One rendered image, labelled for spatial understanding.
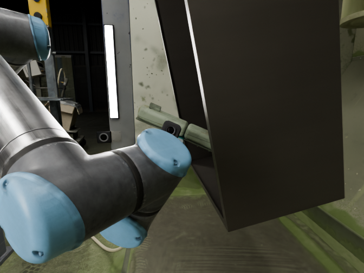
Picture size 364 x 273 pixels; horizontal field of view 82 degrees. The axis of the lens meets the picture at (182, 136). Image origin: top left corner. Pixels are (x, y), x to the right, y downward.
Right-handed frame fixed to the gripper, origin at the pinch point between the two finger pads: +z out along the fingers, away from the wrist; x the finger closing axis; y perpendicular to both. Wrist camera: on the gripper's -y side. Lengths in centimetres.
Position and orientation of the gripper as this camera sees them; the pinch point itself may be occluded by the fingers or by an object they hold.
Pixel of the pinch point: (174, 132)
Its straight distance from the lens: 66.5
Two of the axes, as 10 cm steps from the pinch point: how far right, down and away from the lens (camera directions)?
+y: -3.3, 8.1, 4.8
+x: 9.2, 3.9, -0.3
